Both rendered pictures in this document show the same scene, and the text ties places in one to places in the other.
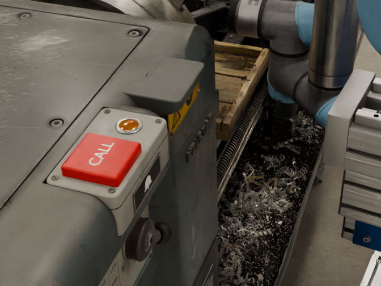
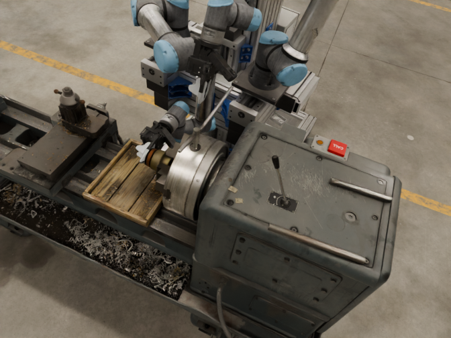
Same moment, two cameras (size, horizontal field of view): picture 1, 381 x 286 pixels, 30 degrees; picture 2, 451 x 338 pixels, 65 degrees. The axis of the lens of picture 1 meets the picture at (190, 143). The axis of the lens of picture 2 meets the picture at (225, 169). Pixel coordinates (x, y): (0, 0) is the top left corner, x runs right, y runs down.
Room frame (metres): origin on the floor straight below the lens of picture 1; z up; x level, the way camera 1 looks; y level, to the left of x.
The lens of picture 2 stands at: (1.02, 0.97, 2.15)
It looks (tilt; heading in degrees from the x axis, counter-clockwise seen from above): 51 degrees down; 264
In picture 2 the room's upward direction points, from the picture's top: 10 degrees clockwise
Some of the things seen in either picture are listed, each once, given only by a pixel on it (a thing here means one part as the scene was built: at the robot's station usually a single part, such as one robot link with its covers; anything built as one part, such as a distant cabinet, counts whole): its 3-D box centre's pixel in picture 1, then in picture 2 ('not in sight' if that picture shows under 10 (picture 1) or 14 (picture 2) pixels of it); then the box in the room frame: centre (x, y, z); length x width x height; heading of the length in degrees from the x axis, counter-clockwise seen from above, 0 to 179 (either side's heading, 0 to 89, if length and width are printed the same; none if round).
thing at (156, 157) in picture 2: not in sight; (160, 160); (1.19, 0.08, 1.08); 0.09 x 0.09 x 0.09; 69
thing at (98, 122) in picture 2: not in sight; (81, 123); (1.57, -0.15, 0.99); 0.20 x 0.10 x 0.05; 159
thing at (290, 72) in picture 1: (292, 74); (180, 129); (1.14, -0.20, 0.98); 0.11 x 0.08 x 0.11; 25
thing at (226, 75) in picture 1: (169, 78); (137, 179); (1.29, 0.04, 0.89); 0.36 x 0.30 x 0.04; 69
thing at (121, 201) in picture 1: (112, 168); (328, 151); (0.57, 0.08, 1.23); 0.13 x 0.08 x 0.05; 159
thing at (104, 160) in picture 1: (102, 162); (337, 148); (0.55, 0.09, 1.26); 0.06 x 0.06 x 0.02; 69
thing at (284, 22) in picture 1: (292, 23); (176, 114); (1.15, -0.19, 1.08); 0.11 x 0.08 x 0.09; 68
